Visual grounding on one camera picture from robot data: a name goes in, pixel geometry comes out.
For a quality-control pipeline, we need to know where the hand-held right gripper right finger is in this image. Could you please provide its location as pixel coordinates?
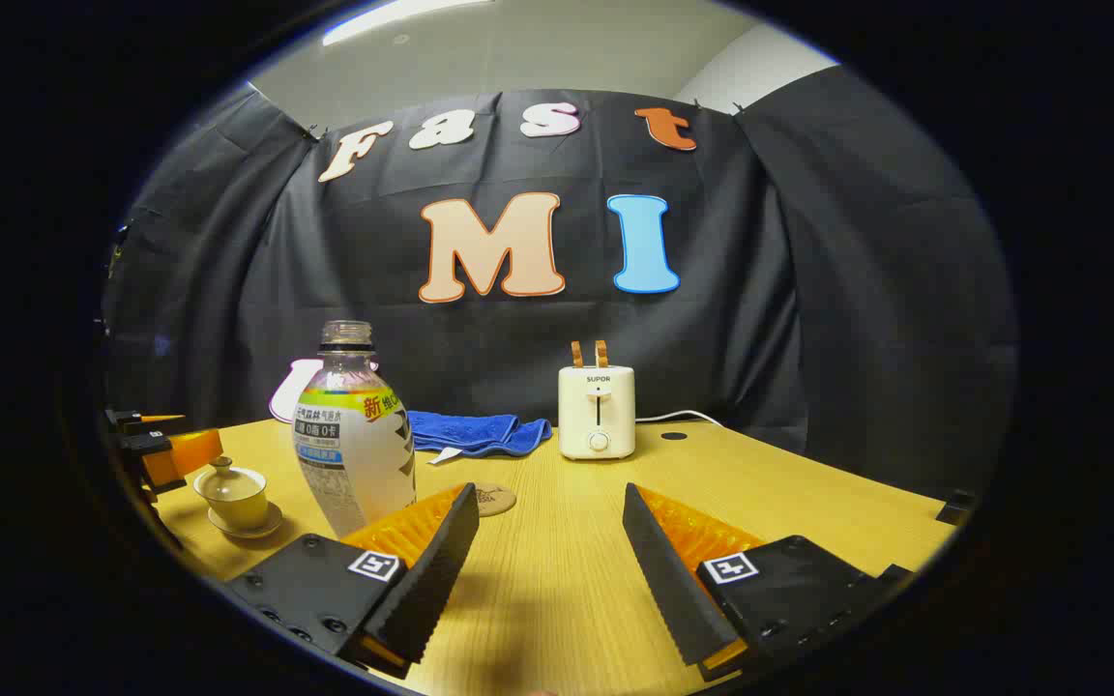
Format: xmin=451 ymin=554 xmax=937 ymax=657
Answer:
xmin=622 ymin=482 xmax=916 ymax=682

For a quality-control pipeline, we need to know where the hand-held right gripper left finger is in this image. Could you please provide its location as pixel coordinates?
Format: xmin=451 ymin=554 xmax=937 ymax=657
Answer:
xmin=223 ymin=482 xmax=481 ymax=680

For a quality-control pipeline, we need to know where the cream teacup lid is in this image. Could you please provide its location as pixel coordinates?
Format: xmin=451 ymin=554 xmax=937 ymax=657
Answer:
xmin=193 ymin=456 xmax=268 ymax=500

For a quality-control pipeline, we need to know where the round wooden coaster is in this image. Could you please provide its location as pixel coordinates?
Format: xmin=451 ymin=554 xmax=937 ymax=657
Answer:
xmin=468 ymin=483 xmax=517 ymax=518

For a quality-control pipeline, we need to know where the clear water bottle white label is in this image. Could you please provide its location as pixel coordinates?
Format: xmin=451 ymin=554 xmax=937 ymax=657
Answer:
xmin=292 ymin=321 xmax=417 ymax=538

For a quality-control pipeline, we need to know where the cream ceramic saucer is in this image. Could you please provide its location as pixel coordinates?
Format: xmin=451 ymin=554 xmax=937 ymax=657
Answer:
xmin=208 ymin=501 xmax=284 ymax=539

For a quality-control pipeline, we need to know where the blue towel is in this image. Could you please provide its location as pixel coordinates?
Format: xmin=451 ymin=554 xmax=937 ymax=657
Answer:
xmin=407 ymin=411 xmax=553 ymax=465

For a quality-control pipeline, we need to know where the white toaster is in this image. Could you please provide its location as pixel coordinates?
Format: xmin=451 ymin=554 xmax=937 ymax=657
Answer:
xmin=558 ymin=364 xmax=636 ymax=461

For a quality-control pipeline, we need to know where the black backdrop cloth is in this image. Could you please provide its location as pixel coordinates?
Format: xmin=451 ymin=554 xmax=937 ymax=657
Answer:
xmin=103 ymin=66 xmax=1017 ymax=504

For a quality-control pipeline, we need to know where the white power cable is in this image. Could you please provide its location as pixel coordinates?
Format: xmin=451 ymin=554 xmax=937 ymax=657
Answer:
xmin=634 ymin=410 xmax=724 ymax=428

